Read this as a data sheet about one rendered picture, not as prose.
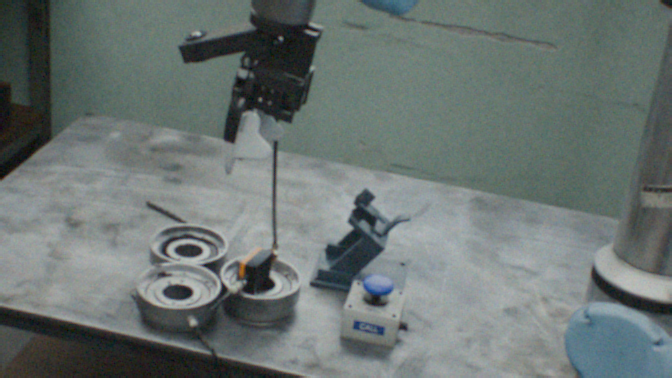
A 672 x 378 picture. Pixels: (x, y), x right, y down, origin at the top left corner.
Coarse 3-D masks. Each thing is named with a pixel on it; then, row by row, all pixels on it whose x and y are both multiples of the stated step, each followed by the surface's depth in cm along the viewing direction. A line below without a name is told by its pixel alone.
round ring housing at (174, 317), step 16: (144, 272) 126; (176, 272) 129; (192, 272) 129; (208, 272) 128; (144, 288) 125; (160, 288) 125; (176, 288) 127; (192, 288) 126; (208, 288) 127; (144, 304) 121; (160, 304) 120; (176, 304) 122; (208, 304) 122; (144, 320) 123; (160, 320) 121; (176, 320) 120; (208, 320) 124
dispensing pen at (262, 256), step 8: (272, 248) 131; (256, 256) 127; (264, 256) 127; (272, 256) 131; (248, 264) 125; (256, 264) 125; (264, 264) 127; (248, 272) 125; (256, 272) 124; (264, 272) 127; (240, 280) 124; (248, 280) 125; (256, 280) 125; (264, 280) 128; (232, 288) 122; (240, 288) 123; (248, 288) 126; (256, 288) 126; (224, 296) 121; (216, 304) 119
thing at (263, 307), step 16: (224, 272) 129; (288, 272) 132; (224, 288) 126; (272, 288) 131; (240, 304) 125; (256, 304) 124; (272, 304) 124; (288, 304) 126; (256, 320) 126; (272, 320) 126
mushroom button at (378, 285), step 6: (372, 276) 125; (378, 276) 125; (384, 276) 126; (366, 282) 124; (372, 282) 124; (378, 282) 124; (384, 282) 124; (390, 282) 124; (366, 288) 124; (372, 288) 123; (378, 288) 123; (384, 288) 123; (390, 288) 124; (372, 294) 123; (378, 294) 123; (384, 294) 123; (390, 294) 124
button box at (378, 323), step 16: (352, 288) 128; (352, 304) 124; (368, 304) 125; (384, 304) 125; (400, 304) 126; (352, 320) 124; (368, 320) 123; (384, 320) 123; (400, 320) 128; (352, 336) 125; (368, 336) 124; (384, 336) 124
